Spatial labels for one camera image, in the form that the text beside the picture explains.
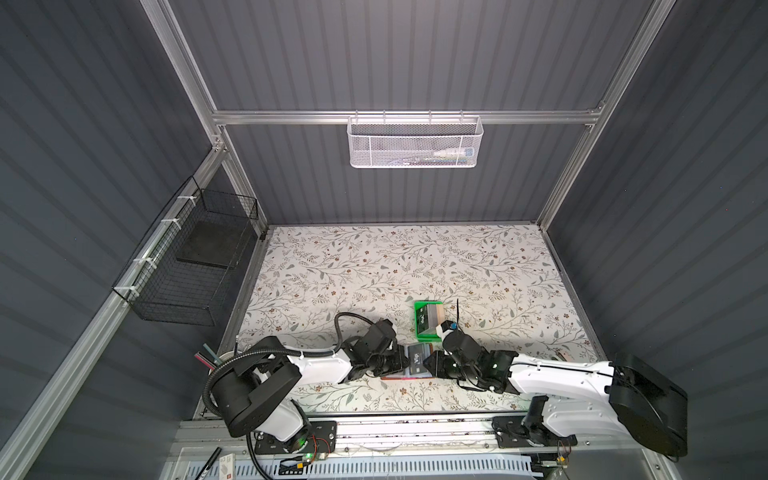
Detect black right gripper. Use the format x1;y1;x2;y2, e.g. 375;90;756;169
418;349;477;381

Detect red card holder wallet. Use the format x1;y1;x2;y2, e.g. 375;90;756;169
382;343;434;381

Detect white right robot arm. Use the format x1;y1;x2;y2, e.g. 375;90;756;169
424;323;688;459

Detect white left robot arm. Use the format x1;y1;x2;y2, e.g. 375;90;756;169
202;312;409;452

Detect stack of cards in tray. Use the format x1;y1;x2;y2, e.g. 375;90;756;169
419;303;445;335

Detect green card tray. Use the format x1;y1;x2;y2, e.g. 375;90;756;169
413;300;445;342

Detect white pen cup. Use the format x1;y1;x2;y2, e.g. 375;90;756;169
194;343;237;370

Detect white tube in basket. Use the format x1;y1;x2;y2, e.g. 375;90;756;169
433;147;476;159

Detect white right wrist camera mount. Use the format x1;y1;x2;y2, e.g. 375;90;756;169
435;320;459;341

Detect white slotted cable duct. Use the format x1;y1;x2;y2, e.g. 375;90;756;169
185;454;541;480

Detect black corrugated cable conduit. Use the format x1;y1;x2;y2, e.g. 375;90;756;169
202;311;376;415

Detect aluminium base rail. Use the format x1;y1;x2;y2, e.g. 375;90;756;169
179;410;652;457

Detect white wire mesh basket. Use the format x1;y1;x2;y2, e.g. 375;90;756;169
346;115;484;169

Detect black wire basket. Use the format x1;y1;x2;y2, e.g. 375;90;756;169
113;180;259;327

